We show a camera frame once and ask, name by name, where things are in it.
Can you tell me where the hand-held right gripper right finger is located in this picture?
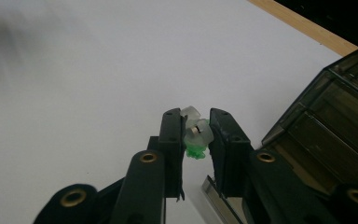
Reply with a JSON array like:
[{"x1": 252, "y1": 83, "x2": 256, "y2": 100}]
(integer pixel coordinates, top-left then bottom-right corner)
[{"x1": 208, "y1": 107, "x2": 257, "y2": 199}]

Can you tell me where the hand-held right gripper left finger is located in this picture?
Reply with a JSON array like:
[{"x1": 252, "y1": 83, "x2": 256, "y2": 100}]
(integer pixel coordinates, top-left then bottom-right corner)
[{"x1": 148, "y1": 107, "x2": 186, "y2": 202}]

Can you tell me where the small clear green plastic clip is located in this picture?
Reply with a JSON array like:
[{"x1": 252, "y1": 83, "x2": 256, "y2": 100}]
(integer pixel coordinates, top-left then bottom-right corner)
[{"x1": 180, "y1": 105, "x2": 215, "y2": 161}]

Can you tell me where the smoky transparent drawer organizer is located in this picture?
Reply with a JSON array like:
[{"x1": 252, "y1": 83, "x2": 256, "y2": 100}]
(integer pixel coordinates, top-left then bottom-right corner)
[{"x1": 260, "y1": 43, "x2": 358, "y2": 195}]

